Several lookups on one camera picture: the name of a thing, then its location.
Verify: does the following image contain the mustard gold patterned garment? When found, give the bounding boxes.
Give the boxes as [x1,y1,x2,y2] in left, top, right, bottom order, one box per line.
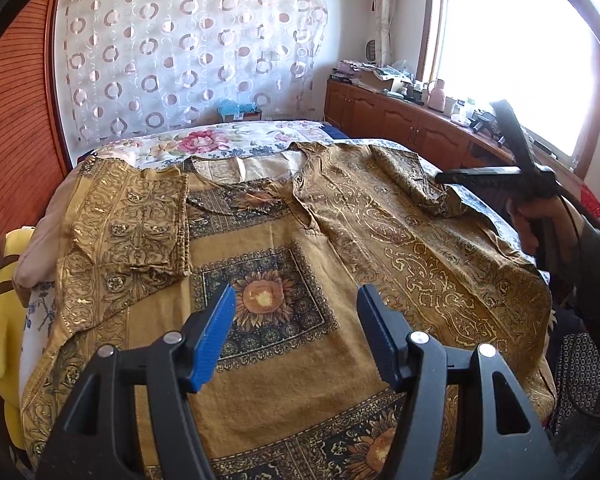
[20,143,555,479]

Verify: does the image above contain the person's right hand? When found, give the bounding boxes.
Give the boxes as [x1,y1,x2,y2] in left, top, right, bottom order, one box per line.
[506,196,584,263]

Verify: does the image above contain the brown wooden low cabinet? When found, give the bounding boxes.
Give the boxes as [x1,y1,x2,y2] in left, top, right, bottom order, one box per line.
[324,79,514,170]

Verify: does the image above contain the pink jar on cabinet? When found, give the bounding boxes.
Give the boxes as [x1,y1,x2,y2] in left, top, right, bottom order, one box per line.
[427,78,446,113]

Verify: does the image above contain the bright window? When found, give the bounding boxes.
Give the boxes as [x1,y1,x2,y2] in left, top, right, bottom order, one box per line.
[428,0,600,172]

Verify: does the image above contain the yellow plush toy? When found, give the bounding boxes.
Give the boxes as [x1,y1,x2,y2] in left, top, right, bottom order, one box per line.
[0,226,33,450]

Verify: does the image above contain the beige pillow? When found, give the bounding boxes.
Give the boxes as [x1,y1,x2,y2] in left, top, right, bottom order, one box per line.
[12,168,80,308]

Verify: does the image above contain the box with blue cloth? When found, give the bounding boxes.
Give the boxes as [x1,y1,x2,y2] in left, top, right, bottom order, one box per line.
[215,100,262,122]

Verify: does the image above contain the blue floral white bedsheet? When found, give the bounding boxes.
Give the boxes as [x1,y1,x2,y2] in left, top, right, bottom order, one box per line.
[19,144,302,391]

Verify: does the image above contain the red-brown louvered wardrobe door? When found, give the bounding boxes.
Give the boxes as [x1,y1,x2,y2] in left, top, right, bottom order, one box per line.
[0,0,70,237]

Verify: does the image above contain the pink floral quilt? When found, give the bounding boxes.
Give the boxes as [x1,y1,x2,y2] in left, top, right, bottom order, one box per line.
[93,120,332,168]

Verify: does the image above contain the sheer circle pattern curtain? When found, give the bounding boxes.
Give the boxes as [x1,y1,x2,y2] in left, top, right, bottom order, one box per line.
[56,0,328,154]

